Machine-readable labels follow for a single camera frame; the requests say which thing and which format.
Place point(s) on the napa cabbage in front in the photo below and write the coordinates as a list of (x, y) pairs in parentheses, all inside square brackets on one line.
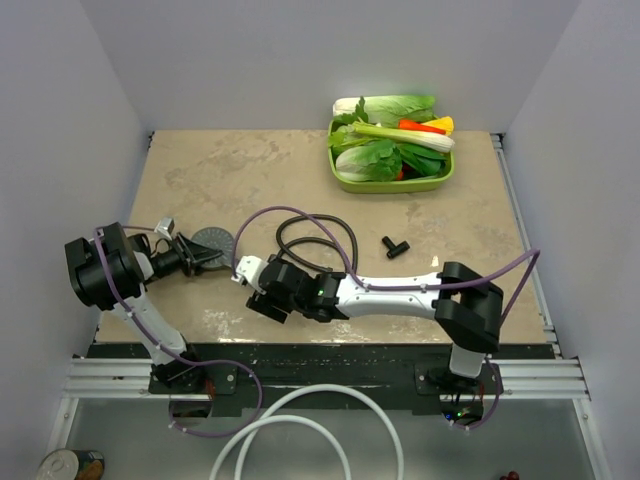
[(377, 161)]

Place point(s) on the black mounting base plate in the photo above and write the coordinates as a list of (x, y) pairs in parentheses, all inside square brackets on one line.
[(409, 377)]

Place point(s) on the dark green leafy vegetable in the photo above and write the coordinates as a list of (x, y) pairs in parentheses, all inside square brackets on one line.
[(424, 161)]

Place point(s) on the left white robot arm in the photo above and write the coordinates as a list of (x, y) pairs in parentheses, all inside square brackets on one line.
[(112, 270)]

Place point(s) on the tin can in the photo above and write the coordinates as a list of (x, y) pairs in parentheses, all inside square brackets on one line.
[(68, 464)]

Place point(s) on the green celery stalk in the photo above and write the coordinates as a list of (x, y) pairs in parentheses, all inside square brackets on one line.
[(438, 142)]

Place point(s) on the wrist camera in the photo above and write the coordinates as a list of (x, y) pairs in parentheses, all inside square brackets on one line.
[(248, 271), (165, 227)]

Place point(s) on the napa cabbage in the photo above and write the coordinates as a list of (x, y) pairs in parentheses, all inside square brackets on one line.
[(377, 161), (387, 110)]

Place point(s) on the black T-shaped fitting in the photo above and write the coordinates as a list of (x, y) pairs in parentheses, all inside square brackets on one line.
[(394, 250)]

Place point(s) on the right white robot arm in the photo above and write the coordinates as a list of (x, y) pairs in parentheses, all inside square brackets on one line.
[(467, 307)]

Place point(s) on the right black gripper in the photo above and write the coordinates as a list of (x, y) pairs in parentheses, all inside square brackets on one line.
[(267, 304)]

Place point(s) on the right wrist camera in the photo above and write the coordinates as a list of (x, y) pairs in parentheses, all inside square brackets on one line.
[(248, 271)]

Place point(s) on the orange carrot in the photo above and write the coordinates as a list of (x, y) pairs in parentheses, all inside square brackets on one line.
[(406, 124)]

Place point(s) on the grey shower head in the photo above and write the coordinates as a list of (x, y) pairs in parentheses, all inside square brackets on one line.
[(218, 238)]

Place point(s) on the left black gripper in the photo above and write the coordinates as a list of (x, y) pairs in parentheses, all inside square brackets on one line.
[(198, 254)]

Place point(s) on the napa cabbage at back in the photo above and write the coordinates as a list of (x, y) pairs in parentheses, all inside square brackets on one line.
[(387, 110)]

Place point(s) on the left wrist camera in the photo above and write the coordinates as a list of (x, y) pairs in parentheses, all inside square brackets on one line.
[(165, 227)]

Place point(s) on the green vegetable tray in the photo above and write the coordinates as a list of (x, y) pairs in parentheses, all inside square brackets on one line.
[(341, 137)]

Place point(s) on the yellow pepper piece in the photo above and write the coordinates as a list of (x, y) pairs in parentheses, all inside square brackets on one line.
[(443, 125)]

